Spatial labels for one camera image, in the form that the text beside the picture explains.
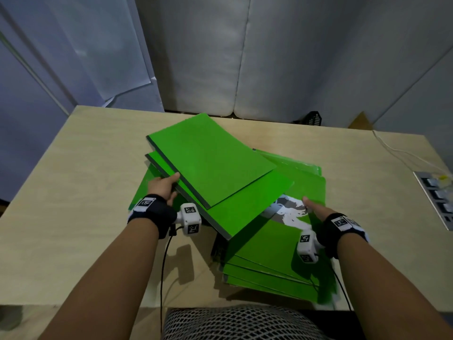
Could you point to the person's right hand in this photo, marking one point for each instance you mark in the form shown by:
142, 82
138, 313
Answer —
318, 210

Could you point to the person's left hand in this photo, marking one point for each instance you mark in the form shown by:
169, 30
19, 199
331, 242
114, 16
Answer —
161, 186

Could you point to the person's left thumb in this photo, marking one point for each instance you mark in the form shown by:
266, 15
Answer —
171, 179

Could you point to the person's right fingers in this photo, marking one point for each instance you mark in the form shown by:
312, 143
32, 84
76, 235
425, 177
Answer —
311, 204

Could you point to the plain green notebook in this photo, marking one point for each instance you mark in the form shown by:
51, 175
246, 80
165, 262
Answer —
247, 203
208, 159

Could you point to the person's left forearm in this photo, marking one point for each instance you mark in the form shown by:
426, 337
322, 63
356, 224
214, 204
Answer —
106, 279

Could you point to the person's right forearm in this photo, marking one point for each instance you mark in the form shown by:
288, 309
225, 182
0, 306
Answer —
382, 290

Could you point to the pile of green booklets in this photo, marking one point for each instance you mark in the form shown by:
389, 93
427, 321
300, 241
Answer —
276, 251

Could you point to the black plastic basket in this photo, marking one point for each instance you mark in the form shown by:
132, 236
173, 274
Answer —
312, 119

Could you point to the grey power strip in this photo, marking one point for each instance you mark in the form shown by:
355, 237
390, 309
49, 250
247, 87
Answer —
423, 182

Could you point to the white plug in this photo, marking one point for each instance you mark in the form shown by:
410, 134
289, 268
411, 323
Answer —
432, 183
441, 194
448, 208

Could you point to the white padded panel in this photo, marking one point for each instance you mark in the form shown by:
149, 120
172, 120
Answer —
198, 53
318, 56

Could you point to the black white mesh patterned garment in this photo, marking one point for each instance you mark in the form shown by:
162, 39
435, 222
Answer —
240, 324

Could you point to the white hanging sheet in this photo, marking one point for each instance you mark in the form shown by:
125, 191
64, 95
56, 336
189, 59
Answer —
106, 49

